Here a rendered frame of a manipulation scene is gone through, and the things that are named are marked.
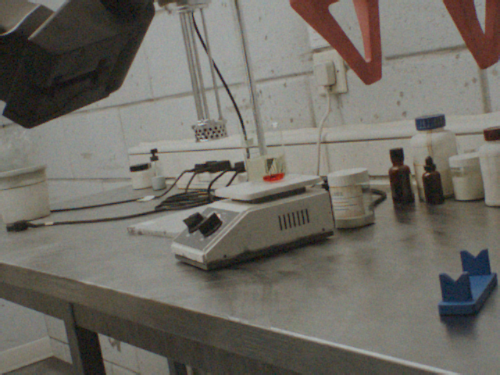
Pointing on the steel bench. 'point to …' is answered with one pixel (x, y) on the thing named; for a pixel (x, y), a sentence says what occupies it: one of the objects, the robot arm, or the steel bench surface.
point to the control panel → (196, 240)
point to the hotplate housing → (264, 227)
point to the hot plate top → (241, 191)
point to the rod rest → (467, 285)
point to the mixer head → (183, 6)
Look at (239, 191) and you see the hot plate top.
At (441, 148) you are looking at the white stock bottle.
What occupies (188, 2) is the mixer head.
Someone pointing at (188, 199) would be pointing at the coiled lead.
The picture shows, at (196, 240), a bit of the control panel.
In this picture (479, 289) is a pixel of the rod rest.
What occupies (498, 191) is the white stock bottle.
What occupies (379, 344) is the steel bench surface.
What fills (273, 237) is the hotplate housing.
